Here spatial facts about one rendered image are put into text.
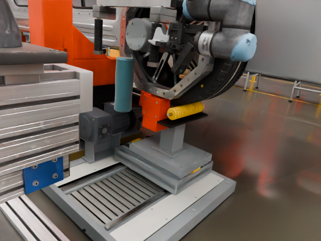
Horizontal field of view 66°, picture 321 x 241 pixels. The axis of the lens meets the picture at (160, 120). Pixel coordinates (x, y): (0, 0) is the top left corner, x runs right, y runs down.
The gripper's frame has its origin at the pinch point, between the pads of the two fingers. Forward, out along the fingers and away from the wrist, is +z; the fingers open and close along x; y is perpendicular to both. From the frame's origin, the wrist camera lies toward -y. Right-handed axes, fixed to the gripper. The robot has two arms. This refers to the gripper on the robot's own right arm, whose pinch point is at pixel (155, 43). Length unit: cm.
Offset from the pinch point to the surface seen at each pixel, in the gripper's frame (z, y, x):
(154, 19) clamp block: 0.1, 7.7, 1.5
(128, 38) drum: 21.1, 0.3, -6.0
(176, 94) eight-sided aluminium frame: 3.1, -21.9, -20.5
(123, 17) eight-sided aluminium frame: 42.5, 9.2, -21.0
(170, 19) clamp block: -2.5, 8.5, -4.3
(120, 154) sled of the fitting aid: 41, -69, -23
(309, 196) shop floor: -53, -83, -98
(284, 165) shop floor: -29, -83, -130
